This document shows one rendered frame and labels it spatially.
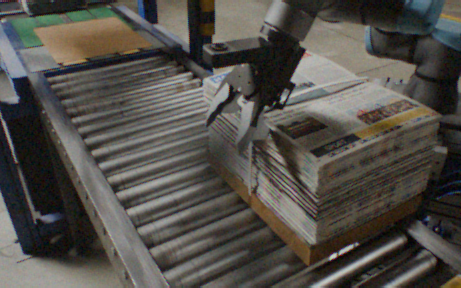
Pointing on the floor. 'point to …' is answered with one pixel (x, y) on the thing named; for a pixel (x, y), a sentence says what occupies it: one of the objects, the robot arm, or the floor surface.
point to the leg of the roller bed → (68, 197)
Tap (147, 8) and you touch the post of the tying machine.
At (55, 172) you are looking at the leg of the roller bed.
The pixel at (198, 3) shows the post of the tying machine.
